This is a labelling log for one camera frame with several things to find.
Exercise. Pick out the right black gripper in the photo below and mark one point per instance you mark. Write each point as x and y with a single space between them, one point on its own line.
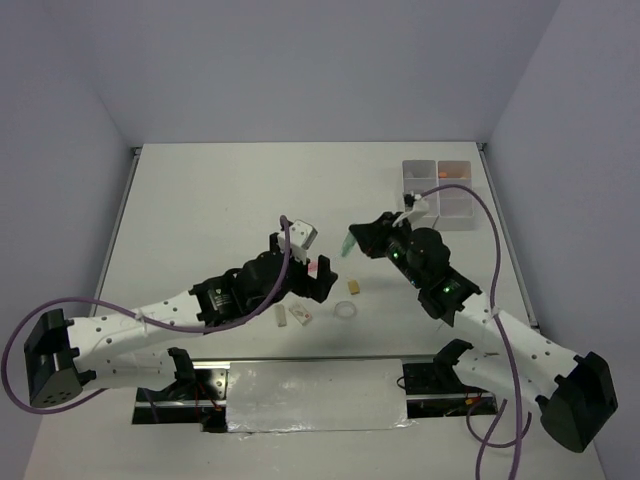
372 235

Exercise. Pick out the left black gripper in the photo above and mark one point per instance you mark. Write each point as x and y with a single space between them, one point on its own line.
316 288

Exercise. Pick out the green stapler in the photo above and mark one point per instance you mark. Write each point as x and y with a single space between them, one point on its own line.
347 246

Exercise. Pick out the orange capped clear tube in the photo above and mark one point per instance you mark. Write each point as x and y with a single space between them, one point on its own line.
454 175

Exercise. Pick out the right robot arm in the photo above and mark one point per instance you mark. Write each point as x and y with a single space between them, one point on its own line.
573 396

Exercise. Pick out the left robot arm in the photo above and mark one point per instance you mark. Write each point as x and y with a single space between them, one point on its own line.
65 357

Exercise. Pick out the clear tape roll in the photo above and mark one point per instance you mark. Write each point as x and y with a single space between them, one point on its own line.
345 310

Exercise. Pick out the yellow eraser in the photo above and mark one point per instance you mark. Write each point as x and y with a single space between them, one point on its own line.
353 287

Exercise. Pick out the left white compartment container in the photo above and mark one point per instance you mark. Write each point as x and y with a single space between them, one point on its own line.
419 176

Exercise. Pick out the white compartment container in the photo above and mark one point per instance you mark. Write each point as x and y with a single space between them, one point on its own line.
456 207
419 176

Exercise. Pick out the right white compartment container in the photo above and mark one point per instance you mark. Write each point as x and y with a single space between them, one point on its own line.
456 207

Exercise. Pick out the silver foil covered plate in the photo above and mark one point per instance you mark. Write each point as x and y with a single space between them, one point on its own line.
315 396

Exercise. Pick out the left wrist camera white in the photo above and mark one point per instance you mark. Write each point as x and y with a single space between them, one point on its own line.
302 235

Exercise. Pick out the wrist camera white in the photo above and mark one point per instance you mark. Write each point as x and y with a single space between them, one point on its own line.
416 207
302 235

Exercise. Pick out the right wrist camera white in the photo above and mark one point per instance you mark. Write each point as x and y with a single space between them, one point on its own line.
416 207

